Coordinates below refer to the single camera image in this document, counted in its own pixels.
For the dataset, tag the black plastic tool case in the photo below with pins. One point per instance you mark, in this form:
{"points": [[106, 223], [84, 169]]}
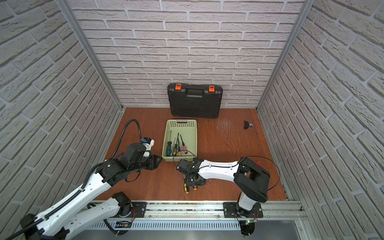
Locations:
{"points": [[195, 101]]}

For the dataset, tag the aluminium front rail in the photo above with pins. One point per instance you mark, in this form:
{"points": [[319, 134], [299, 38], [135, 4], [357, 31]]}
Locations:
{"points": [[206, 215]]}

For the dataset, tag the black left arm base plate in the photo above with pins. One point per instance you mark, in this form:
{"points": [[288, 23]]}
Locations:
{"points": [[136, 209]]}

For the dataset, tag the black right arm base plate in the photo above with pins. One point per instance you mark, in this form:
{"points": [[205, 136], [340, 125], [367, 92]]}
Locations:
{"points": [[231, 211]]}

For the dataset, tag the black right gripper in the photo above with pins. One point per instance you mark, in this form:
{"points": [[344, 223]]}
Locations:
{"points": [[188, 179]]}

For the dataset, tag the pink handle screwdriver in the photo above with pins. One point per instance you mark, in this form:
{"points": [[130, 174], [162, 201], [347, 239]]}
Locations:
{"points": [[185, 151]]}

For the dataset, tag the aluminium corner frame post left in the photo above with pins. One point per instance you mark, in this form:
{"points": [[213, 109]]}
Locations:
{"points": [[80, 34]]}

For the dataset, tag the aluminium corner frame post right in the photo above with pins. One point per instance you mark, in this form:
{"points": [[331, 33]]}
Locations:
{"points": [[306, 8]]}

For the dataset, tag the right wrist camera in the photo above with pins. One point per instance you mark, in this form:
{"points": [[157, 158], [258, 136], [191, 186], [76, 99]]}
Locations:
{"points": [[186, 167]]}

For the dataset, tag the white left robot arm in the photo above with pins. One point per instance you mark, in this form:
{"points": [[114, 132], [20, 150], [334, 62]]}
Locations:
{"points": [[76, 212]]}

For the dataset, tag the green black handle screwdriver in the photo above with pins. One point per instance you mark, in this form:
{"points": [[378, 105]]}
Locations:
{"points": [[169, 146]]}

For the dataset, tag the aluminium corner frame post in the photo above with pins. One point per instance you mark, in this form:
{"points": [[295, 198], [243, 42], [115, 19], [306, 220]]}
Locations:
{"points": [[80, 34], [306, 8]]}

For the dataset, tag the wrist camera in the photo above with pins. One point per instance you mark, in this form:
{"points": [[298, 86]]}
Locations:
{"points": [[186, 167], [139, 152]]}

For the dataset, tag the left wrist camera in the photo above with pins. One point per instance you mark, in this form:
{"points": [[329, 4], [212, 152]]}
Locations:
{"points": [[139, 152]]}

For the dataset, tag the small black round object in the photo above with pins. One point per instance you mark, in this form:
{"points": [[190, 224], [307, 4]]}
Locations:
{"points": [[248, 125]]}

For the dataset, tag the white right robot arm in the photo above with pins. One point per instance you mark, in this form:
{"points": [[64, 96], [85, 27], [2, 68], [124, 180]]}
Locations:
{"points": [[252, 179]]}

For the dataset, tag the clear purple handle screwdriver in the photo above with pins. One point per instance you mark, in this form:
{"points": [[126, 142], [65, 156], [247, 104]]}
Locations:
{"points": [[179, 148]]}

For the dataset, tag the orange handle screwdriver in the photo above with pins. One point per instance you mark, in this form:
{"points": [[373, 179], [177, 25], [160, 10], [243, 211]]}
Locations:
{"points": [[175, 150]]}

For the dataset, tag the green perforated plastic bin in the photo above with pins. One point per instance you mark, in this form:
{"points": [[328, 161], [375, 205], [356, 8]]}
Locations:
{"points": [[189, 132]]}

